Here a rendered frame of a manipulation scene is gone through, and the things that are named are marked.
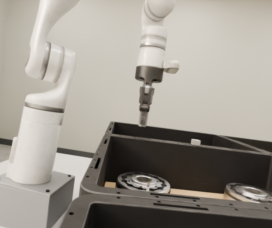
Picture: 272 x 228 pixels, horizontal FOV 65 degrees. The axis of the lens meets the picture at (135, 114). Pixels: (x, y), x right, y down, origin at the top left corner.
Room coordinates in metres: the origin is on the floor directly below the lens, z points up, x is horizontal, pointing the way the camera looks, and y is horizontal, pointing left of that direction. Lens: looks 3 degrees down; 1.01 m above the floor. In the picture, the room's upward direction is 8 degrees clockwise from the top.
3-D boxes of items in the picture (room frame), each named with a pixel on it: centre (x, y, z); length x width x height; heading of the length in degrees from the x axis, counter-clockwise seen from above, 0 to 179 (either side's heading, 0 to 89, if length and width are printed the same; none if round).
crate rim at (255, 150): (0.63, -0.12, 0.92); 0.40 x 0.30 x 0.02; 94
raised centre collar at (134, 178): (0.40, -0.03, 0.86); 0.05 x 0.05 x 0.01
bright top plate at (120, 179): (0.40, -0.03, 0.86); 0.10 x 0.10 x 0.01
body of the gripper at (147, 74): (0.59, -0.02, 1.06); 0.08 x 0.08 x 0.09
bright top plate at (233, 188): (0.42, -0.25, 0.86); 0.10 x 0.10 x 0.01
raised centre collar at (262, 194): (0.42, -0.25, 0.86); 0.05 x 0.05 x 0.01
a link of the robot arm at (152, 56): (0.59, -0.04, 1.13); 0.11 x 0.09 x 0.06; 88
